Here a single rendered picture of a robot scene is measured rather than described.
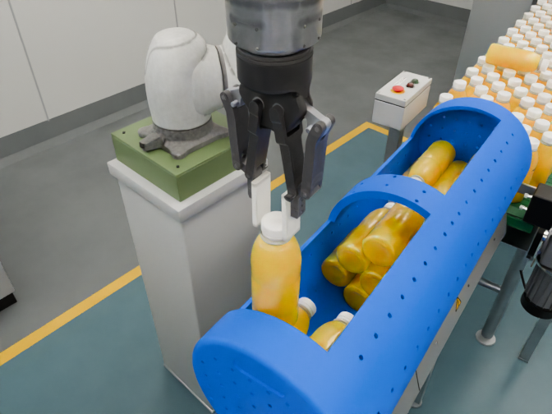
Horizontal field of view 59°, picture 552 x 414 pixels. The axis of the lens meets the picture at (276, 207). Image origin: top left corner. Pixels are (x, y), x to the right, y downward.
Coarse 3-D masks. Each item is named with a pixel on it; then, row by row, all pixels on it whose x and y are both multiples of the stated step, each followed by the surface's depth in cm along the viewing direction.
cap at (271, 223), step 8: (264, 216) 61; (272, 216) 61; (280, 216) 61; (264, 224) 60; (272, 224) 60; (280, 224) 60; (264, 232) 60; (272, 232) 59; (280, 232) 59; (272, 240) 60; (280, 240) 60
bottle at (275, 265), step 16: (256, 240) 63; (288, 240) 61; (256, 256) 62; (272, 256) 61; (288, 256) 61; (256, 272) 63; (272, 272) 62; (288, 272) 62; (256, 288) 65; (272, 288) 64; (288, 288) 64; (256, 304) 67; (272, 304) 65; (288, 304) 66; (288, 320) 68
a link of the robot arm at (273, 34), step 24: (240, 0) 41; (264, 0) 40; (288, 0) 40; (312, 0) 41; (240, 24) 42; (264, 24) 41; (288, 24) 41; (312, 24) 43; (264, 48) 42; (288, 48) 42
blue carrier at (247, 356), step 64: (448, 128) 123; (512, 128) 109; (384, 192) 87; (448, 192) 88; (512, 192) 105; (320, 256) 100; (448, 256) 81; (256, 320) 65; (320, 320) 96; (384, 320) 68; (256, 384) 64; (320, 384) 59; (384, 384) 66
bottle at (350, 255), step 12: (372, 216) 98; (360, 228) 95; (372, 228) 94; (348, 240) 93; (360, 240) 92; (336, 252) 94; (348, 252) 92; (360, 252) 90; (348, 264) 94; (360, 264) 92
